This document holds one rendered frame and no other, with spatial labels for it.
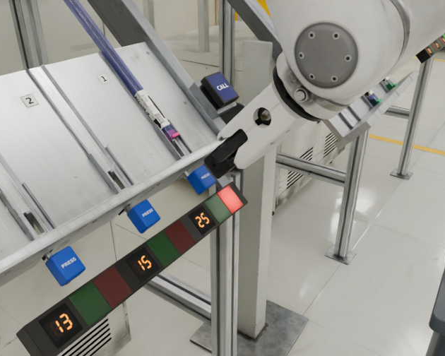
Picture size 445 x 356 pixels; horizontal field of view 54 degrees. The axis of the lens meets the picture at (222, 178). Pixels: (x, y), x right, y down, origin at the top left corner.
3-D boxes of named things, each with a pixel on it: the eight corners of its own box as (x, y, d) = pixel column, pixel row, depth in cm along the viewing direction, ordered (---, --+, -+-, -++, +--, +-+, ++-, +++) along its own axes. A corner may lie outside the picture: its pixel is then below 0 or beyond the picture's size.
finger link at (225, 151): (215, 162, 46) (220, 164, 51) (275, 118, 45) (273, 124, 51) (209, 153, 46) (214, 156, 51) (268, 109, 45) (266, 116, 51)
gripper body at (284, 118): (310, 128, 40) (240, 181, 48) (352, 99, 47) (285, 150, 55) (261, 63, 40) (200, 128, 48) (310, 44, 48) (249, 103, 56)
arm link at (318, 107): (332, 117, 39) (309, 135, 41) (366, 92, 45) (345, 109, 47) (275, 44, 39) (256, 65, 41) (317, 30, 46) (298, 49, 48)
